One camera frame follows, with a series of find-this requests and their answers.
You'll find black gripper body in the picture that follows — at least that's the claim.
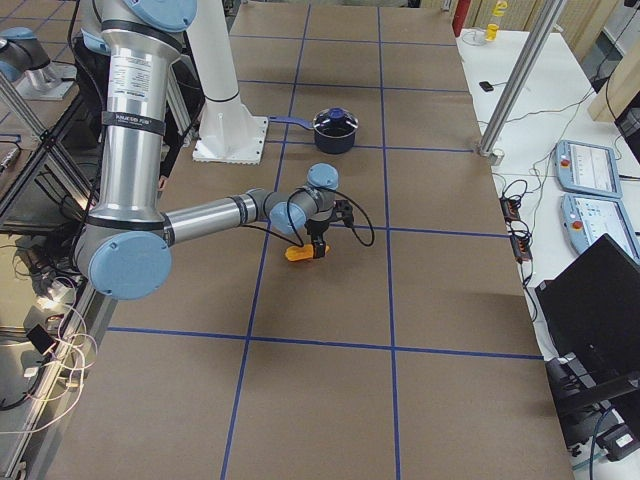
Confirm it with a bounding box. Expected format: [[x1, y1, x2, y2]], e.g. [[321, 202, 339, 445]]
[[305, 219, 330, 243]]

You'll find yellow toy corn cob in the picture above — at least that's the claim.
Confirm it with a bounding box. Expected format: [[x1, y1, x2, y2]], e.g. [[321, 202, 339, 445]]
[[284, 244, 331, 262]]

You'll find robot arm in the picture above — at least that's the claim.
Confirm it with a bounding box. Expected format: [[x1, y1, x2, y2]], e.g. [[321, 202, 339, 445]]
[[1, 27, 77, 101], [75, 1, 338, 300]]

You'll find dark blue saucepan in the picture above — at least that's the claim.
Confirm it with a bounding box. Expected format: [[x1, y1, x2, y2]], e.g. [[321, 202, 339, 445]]
[[268, 116, 356, 155]]

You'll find seated person black shirt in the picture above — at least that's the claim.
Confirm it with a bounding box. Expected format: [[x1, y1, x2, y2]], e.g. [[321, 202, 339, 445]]
[[71, 35, 204, 191]]

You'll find small black square pad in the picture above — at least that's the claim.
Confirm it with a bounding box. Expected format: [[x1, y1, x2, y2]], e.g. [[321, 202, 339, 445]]
[[479, 81, 494, 92]]

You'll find yellow cup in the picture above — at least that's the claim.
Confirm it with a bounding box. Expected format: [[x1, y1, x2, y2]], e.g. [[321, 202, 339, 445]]
[[485, 23, 500, 42]]

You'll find near teach pendant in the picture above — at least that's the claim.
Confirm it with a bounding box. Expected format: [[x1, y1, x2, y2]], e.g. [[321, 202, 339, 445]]
[[561, 193, 639, 262]]

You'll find teach pendant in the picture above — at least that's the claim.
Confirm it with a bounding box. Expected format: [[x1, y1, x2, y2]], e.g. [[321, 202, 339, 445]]
[[561, 193, 639, 262], [553, 139, 622, 199]]

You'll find far teach pendant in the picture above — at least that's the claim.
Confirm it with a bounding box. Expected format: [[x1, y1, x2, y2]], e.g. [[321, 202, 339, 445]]
[[553, 139, 622, 199]]

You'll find black laptop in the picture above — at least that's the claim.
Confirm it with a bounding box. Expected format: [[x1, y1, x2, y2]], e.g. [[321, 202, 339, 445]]
[[535, 234, 639, 399]]

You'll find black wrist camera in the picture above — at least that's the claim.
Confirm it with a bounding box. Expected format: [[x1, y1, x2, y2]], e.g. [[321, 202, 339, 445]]
[[332, 200, 354, 228]]

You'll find white camera stand post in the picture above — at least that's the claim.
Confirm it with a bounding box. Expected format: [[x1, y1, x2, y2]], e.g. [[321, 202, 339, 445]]
[[187, 1, 268, 165]]

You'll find aluminium frame post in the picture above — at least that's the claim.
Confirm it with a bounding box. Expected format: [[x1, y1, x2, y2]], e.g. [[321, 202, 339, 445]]
[[478, 0, 567, 166]]

